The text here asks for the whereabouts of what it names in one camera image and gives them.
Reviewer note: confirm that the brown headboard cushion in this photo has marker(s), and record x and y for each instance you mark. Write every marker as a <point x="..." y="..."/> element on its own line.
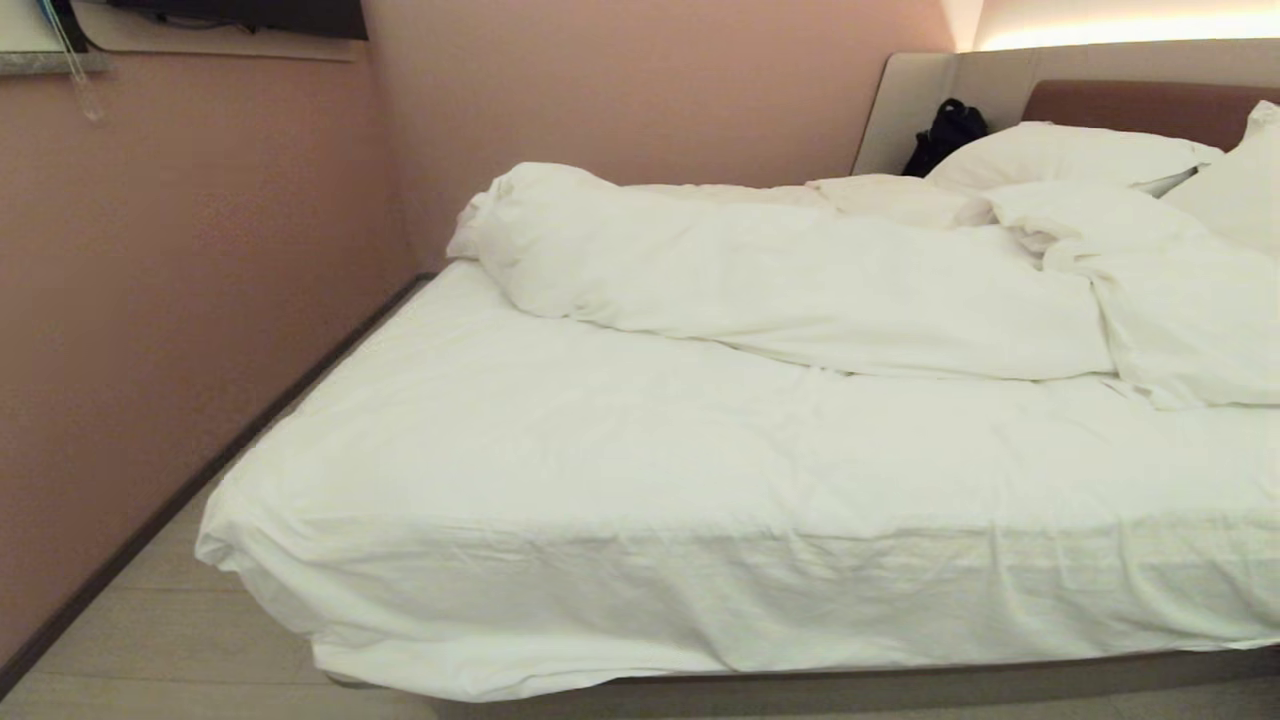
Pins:
<point x="1140" y="108"/>

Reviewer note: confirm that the bed frame base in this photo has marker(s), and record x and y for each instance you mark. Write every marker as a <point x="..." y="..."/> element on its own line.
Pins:
<point x="900" y="688"/>

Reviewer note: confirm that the white rumpled duvet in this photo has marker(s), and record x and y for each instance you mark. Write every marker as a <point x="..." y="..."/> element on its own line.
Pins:
<point x="760" y="280"/>

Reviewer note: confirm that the black wall television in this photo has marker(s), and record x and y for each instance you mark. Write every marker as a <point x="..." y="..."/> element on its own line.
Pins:
<point x="250" y="15"/>

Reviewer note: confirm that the beige padded headboard panel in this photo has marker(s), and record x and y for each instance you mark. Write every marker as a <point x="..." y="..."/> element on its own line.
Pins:
<point x="915" y="105"/>

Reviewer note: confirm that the dark skirting board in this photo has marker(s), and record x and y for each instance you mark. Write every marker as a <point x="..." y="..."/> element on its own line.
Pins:
<point x="200" y="480"/>

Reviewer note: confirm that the black bag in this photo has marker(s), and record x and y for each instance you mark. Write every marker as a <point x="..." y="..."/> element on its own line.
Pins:
<point x="945" y="135"/>

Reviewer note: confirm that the white pillow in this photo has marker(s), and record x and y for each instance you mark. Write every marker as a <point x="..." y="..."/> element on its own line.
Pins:
<point x="1060" y="155"/>
<point x="1235" y="185"/>

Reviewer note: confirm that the white bed sheet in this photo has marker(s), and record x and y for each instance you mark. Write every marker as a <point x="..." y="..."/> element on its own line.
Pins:
<point x="700" y="500"/>

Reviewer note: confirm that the grey stone shelf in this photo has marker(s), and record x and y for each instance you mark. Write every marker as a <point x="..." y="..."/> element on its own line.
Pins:
<point x="50" y="62"/>

